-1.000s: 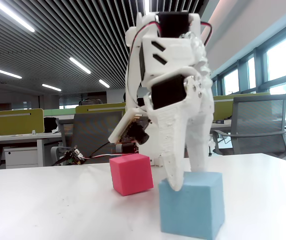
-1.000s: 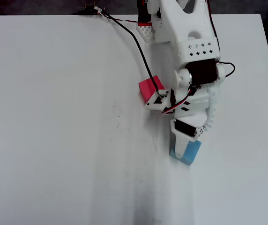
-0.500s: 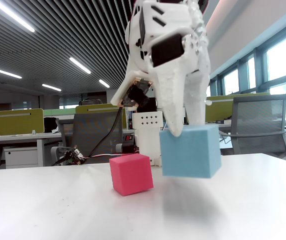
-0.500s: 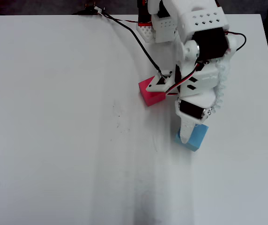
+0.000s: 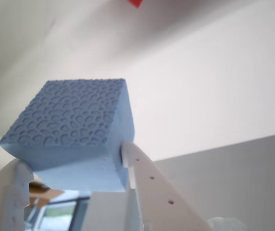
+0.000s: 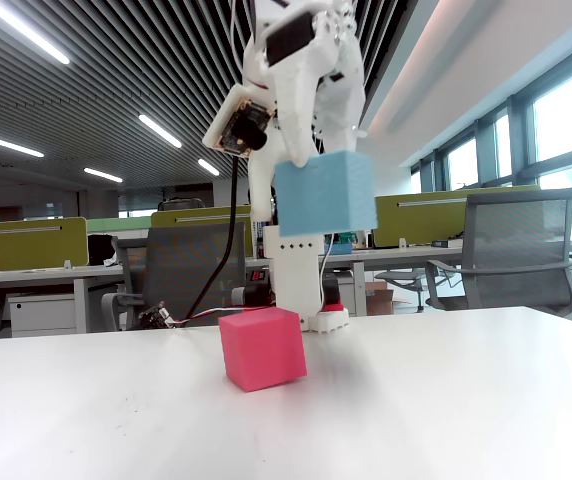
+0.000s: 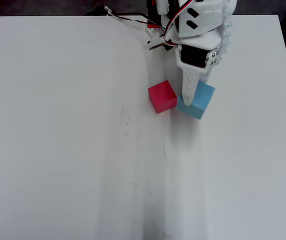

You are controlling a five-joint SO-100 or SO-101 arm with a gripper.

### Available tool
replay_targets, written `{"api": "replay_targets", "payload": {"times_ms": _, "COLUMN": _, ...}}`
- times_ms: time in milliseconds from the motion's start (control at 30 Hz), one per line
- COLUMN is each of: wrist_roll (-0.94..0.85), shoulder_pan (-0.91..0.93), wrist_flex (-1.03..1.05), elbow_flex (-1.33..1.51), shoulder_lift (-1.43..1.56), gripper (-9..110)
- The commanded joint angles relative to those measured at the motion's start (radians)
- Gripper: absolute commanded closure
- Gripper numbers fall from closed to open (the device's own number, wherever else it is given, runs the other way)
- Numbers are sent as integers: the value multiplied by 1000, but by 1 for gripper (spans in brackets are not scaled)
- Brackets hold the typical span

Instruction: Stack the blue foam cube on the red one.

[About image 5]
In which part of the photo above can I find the brown cardboard box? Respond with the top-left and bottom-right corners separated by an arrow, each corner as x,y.
0,166 -> 65,210

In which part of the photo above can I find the white holed gripper finger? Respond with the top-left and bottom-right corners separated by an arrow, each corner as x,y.
120,141 -> 215,231

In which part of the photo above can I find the grey framed window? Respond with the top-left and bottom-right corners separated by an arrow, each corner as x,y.
23,196 -> 91,231

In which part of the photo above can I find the blue foam cube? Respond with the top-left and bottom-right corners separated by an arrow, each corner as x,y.
0,78 -> 136,193

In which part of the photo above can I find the red foam cube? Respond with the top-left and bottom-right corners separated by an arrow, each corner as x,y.
127,0 -> 143,9

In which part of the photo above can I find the white ridged gripper finger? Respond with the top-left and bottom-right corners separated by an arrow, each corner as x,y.
0,158 -> 35,231

